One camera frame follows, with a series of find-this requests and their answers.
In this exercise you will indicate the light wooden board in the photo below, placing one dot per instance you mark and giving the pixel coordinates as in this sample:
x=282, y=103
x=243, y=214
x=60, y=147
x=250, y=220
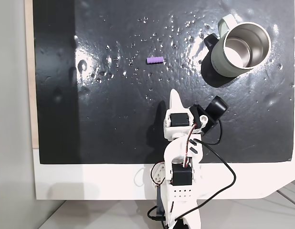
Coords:
x=30, y=71

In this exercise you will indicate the dark table clamp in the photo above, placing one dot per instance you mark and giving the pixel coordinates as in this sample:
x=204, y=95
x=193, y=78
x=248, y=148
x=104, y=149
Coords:
x=160, y=200

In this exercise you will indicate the pale green steel mug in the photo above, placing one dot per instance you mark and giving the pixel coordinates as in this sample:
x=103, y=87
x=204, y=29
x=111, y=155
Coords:
x=220, y=59

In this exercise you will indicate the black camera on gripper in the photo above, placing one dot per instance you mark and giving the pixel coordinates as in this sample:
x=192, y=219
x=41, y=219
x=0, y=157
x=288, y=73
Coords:
x=218, y=106

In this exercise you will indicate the black glossy table mat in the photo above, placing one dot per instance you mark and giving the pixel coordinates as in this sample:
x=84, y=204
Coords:
x=114, y=107

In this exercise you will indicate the purple ribbed pen grip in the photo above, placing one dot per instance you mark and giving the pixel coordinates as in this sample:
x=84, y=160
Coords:
x=155, y=60

